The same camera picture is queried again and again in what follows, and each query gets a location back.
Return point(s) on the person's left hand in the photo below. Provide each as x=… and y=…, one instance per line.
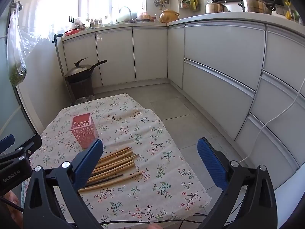
x=13, y=198

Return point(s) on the small black wall hooks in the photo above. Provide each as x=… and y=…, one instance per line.
x=71, y=19

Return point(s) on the black wok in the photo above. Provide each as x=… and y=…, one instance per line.
x=95, y=66

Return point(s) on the plastic bag of greens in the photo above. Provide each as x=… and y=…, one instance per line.
x=16, y=74

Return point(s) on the frosted glass door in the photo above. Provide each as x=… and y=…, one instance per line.
x=9, y=109

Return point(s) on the pile of wooden chopsticks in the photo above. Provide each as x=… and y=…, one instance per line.
x=114, y=163

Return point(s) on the yellow clay pot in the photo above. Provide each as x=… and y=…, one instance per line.
x=168, y=16

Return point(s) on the cluster of small jars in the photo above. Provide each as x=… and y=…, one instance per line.
x=94, y=22

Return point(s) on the pink perforated utensil holder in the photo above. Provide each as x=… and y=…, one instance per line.
x=83, y=131

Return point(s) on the white kitchen cabinets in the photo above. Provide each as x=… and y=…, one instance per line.
x=214, y=47

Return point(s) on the steel steamer pot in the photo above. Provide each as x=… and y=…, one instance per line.
x=256, y=6

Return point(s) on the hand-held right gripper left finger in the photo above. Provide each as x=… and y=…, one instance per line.
x=90, y=162

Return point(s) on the grey pole with black head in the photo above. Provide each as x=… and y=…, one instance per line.
x=59, y=59

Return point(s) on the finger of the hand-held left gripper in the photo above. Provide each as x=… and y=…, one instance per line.
x=28, y=146
x=6, y=143

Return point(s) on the red plastic basket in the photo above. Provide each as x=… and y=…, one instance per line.
x=72, y=32

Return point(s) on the brown trash bin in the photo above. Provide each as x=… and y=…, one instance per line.
x=81, y=88

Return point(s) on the black wall hook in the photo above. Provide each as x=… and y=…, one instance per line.
x=17, y=4

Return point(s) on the floral tablecloth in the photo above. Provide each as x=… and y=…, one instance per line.
x=147, y=136

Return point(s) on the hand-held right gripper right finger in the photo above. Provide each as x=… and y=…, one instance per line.
x=211, y=164

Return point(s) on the steel faucet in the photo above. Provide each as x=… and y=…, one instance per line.
x=129, y=12

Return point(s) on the wok lid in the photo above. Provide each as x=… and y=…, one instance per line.
x=78, y=70

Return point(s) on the woven basket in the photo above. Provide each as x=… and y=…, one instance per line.
x=144, y=17

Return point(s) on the wall rack with packets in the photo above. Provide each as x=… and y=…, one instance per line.
x=187, y=4

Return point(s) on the crumpled plastic bag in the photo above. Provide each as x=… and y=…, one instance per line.
x=84, y=99

